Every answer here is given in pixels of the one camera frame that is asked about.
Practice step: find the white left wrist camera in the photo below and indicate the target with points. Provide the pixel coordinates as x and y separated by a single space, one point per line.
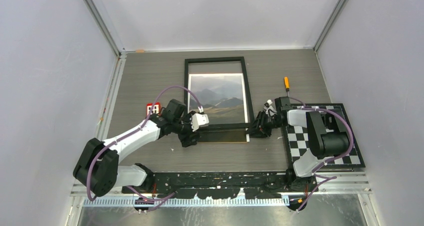
199 119

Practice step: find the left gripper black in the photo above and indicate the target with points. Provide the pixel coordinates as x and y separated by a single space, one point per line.
186 140

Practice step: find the landscape photo print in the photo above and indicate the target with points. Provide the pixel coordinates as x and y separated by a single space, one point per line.
223 97

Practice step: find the black picture frame with photo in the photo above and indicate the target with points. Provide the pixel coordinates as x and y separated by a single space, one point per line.
213 65

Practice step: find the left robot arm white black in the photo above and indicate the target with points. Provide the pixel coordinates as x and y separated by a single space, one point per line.
99 166

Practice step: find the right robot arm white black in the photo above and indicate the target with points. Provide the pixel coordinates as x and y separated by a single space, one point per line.
308 164

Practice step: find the black white checkerboard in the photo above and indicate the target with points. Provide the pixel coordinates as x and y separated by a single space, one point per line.
328 139

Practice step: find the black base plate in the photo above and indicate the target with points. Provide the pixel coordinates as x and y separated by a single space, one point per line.
226 185

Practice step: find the orange handled screwdriver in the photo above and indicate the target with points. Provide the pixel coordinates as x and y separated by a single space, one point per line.
287 86

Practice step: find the red screw box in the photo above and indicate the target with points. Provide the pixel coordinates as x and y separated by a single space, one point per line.
153 108

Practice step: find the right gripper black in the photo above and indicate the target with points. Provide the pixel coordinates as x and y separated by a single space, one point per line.
254 129

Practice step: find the brown fibreboard backing board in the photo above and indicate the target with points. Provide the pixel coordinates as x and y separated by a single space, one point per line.
224 136

